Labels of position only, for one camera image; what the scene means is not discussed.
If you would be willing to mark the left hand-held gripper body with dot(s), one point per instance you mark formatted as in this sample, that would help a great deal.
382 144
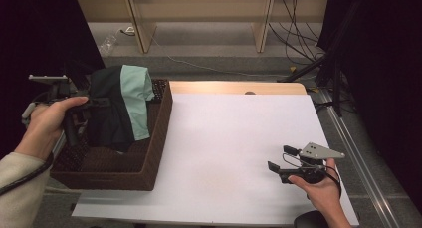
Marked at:
59 88

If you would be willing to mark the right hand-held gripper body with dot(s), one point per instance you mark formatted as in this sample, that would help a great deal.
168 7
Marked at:
315 151

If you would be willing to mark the black and mint green garment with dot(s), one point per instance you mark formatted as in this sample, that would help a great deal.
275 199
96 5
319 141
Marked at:
109 121

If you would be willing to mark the brown woven basket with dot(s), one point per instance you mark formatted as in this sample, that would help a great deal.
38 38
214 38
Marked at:
156 148

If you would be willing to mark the person's right hand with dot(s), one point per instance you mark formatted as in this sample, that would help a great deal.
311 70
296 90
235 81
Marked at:
323 193

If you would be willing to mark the person's left hand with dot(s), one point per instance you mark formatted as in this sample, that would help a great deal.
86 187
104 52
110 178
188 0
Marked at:
43 128

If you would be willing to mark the clear plastic bag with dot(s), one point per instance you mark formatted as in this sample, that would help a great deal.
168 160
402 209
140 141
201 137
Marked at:
107 45

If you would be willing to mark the dark curtain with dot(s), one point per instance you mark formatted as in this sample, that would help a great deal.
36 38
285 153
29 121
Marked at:
388 72
40 32

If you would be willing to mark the dark round object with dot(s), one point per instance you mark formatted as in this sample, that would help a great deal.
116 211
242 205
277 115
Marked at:
308 220

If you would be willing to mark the white plug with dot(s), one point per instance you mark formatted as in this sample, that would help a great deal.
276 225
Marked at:
129 31

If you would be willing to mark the black metal stand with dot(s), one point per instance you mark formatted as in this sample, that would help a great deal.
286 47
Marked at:
336 72

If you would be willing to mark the beige wooden shelf unit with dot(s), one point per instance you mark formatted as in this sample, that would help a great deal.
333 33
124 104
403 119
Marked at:
199 9

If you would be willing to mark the metal floor rail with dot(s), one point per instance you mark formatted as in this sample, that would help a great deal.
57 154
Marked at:
365 175

